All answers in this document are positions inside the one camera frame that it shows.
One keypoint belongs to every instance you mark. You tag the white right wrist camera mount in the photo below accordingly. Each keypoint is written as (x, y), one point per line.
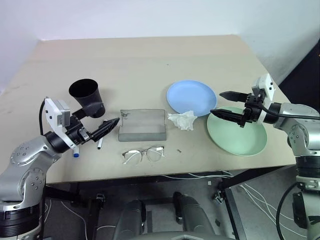
(267, 85)

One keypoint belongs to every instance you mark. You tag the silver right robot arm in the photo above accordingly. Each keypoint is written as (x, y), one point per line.
(300, 130)

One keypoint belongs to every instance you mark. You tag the metal table clamp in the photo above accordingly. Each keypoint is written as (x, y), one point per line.
(218, 197)

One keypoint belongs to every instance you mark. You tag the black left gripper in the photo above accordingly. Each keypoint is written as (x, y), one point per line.
(77, 132)

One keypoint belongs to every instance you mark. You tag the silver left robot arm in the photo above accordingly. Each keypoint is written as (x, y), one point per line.
(25, 155)

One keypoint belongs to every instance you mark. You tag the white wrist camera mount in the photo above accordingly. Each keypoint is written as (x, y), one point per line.
(267, 85)
(51, 112)

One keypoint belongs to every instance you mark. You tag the blue plate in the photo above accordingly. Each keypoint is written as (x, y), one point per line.
(190, 96)

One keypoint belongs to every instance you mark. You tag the white marker black tip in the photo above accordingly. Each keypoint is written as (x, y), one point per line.
(100, 144)

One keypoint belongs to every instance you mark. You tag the black metal table frame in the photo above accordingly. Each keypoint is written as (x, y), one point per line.
(250, 176)

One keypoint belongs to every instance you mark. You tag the green plate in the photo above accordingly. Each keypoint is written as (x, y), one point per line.
(237, 140)

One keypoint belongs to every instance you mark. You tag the white marker blue cap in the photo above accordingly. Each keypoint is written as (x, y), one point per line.
(76, 153)

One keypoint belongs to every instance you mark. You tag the clear frame eyeglasses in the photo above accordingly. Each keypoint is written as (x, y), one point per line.
(132, 157)

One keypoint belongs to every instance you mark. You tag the black pen holder cup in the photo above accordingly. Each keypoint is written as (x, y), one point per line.
(83, 88)

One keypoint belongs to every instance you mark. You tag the white tissue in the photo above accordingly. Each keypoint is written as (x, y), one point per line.
(183, 121)

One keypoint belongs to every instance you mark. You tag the grey open glasses case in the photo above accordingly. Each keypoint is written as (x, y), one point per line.
(142, 125)

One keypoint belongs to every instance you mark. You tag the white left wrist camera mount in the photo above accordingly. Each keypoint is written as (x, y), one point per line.
(51, 112)

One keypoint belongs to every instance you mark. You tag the dark grey rounded shape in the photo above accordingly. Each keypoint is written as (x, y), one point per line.
(131, 217)
(195, 215)

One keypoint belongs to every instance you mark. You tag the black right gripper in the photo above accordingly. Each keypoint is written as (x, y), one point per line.
(252, 110)

